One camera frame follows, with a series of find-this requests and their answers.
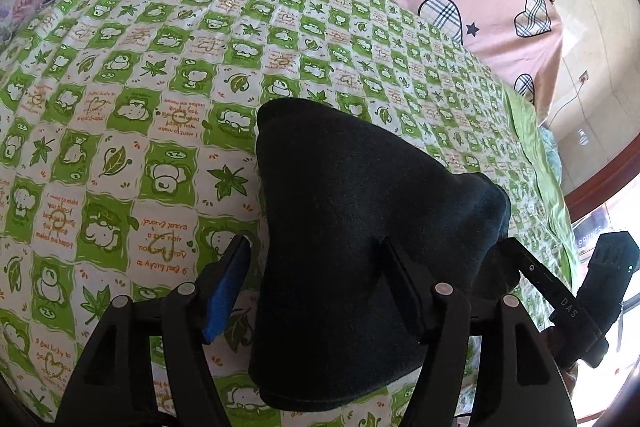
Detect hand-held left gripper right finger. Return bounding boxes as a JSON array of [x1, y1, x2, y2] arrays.
[[382, 239, 577, 427]]

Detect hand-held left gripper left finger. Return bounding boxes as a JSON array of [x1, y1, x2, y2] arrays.
[[55, 234, 252, 427]]

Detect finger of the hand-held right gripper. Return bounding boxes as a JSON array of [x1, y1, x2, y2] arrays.
[[500, 237, 563, 308]]

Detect black pants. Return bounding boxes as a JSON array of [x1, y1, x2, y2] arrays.
[[248, 97, 521, 410]]

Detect plain green sheet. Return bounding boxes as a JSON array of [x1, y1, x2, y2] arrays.
[[502, 84, 585, 293]]

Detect light blue cloth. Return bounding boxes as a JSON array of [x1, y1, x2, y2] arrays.
[[540, 127, 564, 184]]

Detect green printed bed sheet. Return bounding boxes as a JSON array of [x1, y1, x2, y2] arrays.
[[0, 0, 583, 427]]

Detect reddish wooden bed frame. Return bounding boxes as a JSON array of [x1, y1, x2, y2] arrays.
[[562, 146, 640, 229]]

